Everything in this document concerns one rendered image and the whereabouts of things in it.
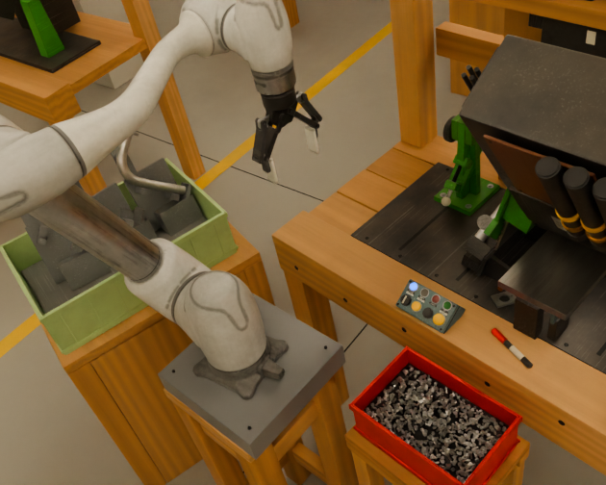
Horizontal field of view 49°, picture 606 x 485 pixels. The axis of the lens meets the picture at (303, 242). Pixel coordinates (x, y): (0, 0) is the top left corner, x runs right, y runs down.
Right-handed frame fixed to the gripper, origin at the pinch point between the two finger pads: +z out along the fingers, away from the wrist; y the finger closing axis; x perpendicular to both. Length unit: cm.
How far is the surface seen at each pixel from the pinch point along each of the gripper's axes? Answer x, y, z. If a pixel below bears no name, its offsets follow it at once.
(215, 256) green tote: -41, 8, 49
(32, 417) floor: -114, 77, 131
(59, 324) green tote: -48, 57, 41
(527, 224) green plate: 45, -29, 18
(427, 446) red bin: 53, 20, 43
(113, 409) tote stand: -44, 57, 80
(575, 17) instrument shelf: 38, -53, -20
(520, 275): 52, -14, 18
